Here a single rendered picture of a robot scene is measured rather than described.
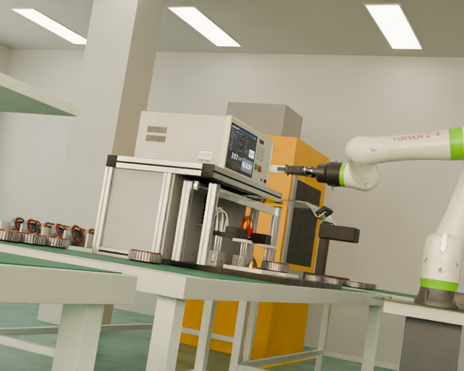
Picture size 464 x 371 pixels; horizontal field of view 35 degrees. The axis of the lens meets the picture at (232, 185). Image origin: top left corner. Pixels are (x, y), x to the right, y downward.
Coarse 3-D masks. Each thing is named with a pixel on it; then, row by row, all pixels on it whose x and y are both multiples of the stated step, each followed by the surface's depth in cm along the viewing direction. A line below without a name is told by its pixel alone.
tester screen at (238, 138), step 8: (232, 128) 266; (232, 136) 266; (240, 136) 273; (248, 136) 279; (232, 144) 267; (240, 144) 273; (248, 144) 280; (240, 152) 274; (240, 160) 275; (240, 168) 275
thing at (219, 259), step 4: (212, 252) 264; (216, 252) 263; (220, 252) 265; (224, 252) 268; (216, 256) 263; (220, 256) 265; (224, 256) 268; (208, 260) 264; (216, 260) 263; (220, 260) 265; (224, 260) 268; (208, 264) 264; (212, 264) 263; (216, 264) 262; (220, 264) 266
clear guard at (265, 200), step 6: (252, 198) 294; (258, 198) 290; (264, 198) 286; (270, 198) 284; (276, 198) 283; (270, 204) 309; (276, 204) 304; (282, 204) 300; (288, 204) 296; (294, 204) 292; (300, 204) 287; (306, 204) 278; (312, 210) 277; (318, 216) 277; (324, 216) 288; (330, 222) 290
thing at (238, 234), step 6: (228, 228) 263; (234, 228) 262; (240, 228) 261; (216, 234) 264; (222, 234) 263; (228, 234) 262; (234, 234) 262; (240, 234) 261; (246, 234) 266; (216, 240) 265; (234, 240) 262; (240, 240) 261; (246, 240) 260; (216, 246) 267
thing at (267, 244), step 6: (252, 234) 285; (258, 234) 284; (264, 234) 283; (252, 240) 285; (258, 240) 284; (264, 240) 282; (270, 240) 288; (246, 246) 291; (264, 246) 283; (270, 246) 282
